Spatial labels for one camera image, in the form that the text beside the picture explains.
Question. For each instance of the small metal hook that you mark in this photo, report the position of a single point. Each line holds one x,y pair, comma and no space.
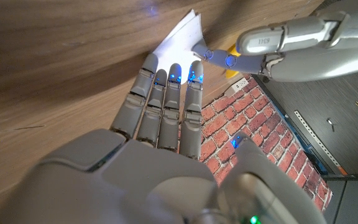
330,123

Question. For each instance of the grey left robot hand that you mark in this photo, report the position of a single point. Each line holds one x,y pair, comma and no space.
306,59

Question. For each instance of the yellow toy banana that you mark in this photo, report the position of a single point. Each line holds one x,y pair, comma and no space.
232,74

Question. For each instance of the red brick printed backdrop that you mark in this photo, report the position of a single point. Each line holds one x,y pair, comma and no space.
259,130

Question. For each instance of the white paper shipping label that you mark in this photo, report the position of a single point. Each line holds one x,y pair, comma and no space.
182,43

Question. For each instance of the white perforated strip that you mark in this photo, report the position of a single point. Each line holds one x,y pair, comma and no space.
315,140

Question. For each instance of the white power strip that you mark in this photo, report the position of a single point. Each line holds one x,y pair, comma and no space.
238,87

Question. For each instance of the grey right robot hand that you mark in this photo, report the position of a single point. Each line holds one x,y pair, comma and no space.
151,180

